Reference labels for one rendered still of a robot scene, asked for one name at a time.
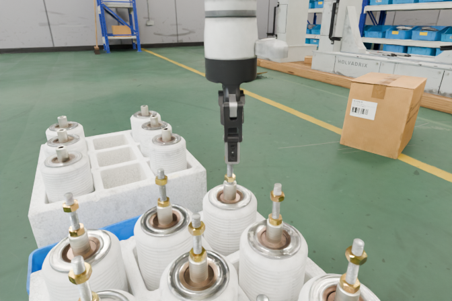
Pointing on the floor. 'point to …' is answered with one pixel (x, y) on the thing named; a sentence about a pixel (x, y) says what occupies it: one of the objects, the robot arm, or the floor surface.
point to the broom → (95, 15)
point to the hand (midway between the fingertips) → (231, 146)
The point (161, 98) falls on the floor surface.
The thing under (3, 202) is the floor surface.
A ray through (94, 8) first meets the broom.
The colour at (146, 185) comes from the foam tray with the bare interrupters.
